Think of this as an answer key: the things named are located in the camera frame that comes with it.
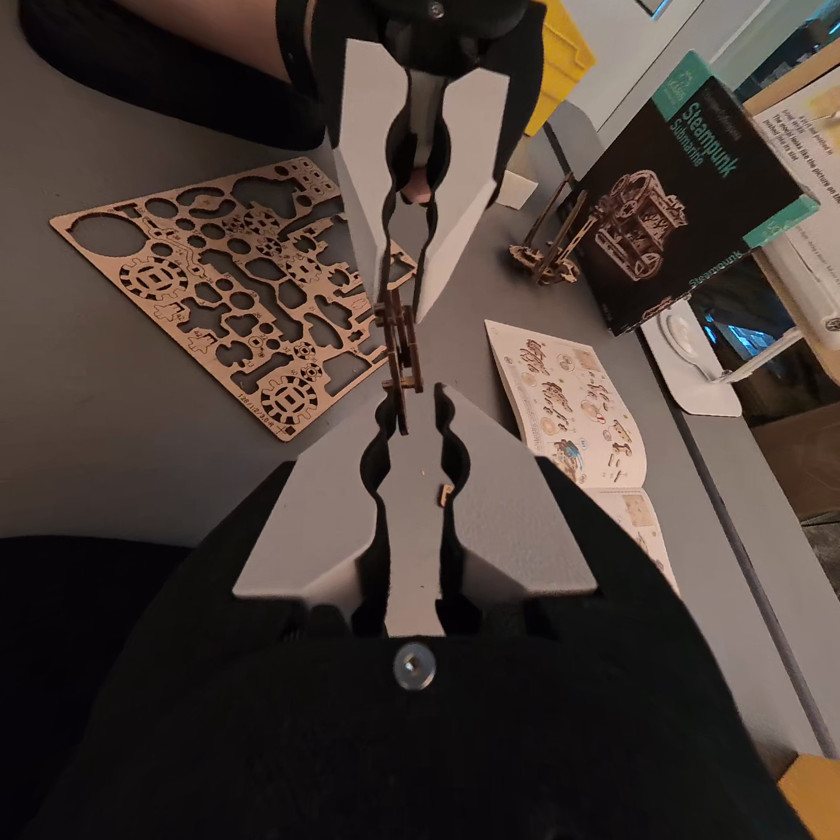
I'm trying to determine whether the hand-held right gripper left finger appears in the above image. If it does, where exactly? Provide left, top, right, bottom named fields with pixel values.
left=231, top=384, right=411, bottom=637

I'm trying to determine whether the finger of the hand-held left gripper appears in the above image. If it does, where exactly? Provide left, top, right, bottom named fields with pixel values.
left=326, top=36, right=404, bottom=316
left=410, top=62, right=513, bottom=324

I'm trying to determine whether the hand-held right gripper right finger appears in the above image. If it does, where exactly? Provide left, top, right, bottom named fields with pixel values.
left=433, top=382, right=599, bottom=637

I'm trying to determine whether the wooden gear assembly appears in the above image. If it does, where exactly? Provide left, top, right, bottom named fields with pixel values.
left=373, top=285, right=425, bottom=437

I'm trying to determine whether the person's left forearm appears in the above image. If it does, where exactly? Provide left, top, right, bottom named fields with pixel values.
left=115, top=0, right=290, bottom=85

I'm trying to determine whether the partly built wooden model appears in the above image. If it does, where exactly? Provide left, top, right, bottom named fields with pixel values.
left=508, top=172, right=588, bottom=286

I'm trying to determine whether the black model kit box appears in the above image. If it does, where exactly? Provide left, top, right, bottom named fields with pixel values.
left=577, top=51, right=821, bottom=337

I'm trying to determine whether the yellow plastic bin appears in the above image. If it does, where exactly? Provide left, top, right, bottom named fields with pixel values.
left=521, top=0, right=597, bottom=137

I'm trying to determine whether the instruction booklet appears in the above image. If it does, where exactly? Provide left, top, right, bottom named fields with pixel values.
left=484, top=319, right=680, bottom=595

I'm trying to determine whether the white desk stand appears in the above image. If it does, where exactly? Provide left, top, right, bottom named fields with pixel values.
left=640, top=302, right=742, bottom=417

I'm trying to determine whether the laser-cut plywood sheet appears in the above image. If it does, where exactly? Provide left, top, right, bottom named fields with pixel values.
left=49, top=157, right=421, bottom=442

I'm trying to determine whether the tan clipboard with paper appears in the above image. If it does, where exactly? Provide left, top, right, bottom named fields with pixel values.
left=745, top=79, right=840, bottom=388

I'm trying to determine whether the yellow-brown box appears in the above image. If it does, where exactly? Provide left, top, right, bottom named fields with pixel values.
left=777, top=755, right=840, bottom=840

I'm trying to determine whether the black wrist strap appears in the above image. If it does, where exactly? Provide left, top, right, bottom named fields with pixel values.
left=274, top=0, right=294, bottom=86

